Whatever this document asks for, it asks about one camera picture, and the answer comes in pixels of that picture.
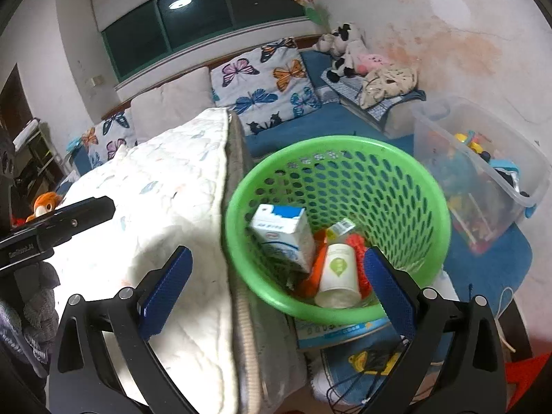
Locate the orange plush toy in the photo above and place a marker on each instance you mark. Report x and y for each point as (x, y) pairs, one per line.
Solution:
(43, 205)

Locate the large butterfly print pillow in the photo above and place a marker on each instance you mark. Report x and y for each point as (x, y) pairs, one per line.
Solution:
(267, 82)

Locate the blue book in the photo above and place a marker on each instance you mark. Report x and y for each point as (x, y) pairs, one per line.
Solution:
(336, 332)

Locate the red plastic object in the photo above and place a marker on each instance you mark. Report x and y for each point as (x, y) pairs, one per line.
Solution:
(519, 379)

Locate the beige printed cloth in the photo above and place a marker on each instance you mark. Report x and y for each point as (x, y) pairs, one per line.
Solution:
(388, 82)

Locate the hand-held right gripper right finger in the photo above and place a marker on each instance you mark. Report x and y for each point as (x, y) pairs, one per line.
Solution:
(390, 289)

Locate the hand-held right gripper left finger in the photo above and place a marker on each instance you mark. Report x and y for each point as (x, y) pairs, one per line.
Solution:
(166, 289)

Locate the person's left hand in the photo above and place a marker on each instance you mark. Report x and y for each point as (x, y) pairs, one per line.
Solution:
(41, 306)

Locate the beige cushion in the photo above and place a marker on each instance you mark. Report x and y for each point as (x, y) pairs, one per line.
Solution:
(172, 99)

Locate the small butterfly print pillow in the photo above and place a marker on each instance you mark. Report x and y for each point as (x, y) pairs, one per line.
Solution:
(112, 138)

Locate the grey plush toy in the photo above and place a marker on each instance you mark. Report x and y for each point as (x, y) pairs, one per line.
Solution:
(327, 43)

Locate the blue floor mat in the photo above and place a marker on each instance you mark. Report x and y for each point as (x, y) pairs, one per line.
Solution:
(487, 267)

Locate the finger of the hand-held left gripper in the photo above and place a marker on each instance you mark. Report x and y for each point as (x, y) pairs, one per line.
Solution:
(77, 215)

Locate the white quilted mattress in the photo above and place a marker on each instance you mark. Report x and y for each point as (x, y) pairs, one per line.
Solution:
(172, 181)

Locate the wall switch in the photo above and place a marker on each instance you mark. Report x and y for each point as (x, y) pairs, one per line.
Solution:
(95, 81)

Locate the orange snack packet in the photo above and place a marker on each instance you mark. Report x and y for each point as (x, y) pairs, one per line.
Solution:
(321, 250)

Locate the red mesh net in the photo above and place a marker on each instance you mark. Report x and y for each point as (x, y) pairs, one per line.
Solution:
(365, 282)

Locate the cow plush toy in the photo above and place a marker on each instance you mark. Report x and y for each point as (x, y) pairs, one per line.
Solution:
(349, 47)

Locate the pink plush toy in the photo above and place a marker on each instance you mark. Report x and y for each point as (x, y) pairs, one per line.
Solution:
(373, 62)

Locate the colourful hanging toy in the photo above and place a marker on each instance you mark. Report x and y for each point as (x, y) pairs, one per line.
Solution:
(308, 0)

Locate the metal shelf rack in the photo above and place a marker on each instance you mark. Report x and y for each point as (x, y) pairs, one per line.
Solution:
(39, 146)

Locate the white paper cup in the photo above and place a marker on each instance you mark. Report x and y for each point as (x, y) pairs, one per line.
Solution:
(338, 276)

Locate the green plastic basket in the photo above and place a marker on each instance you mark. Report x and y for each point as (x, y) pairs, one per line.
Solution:
(336, 312)

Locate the blue sofa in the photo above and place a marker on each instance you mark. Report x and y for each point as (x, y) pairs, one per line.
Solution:
(336, 120)

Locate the clear wrapper yellow label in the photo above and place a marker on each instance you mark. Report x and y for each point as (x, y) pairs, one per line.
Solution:
(340, 226)

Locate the clear storage box with toys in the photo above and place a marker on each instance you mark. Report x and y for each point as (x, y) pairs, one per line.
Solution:
(474, 172)

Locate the blue white milk carton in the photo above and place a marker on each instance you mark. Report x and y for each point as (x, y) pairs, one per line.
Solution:
(280, 233)

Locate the green framed window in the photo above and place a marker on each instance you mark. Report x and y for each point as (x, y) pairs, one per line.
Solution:
(194, 21)

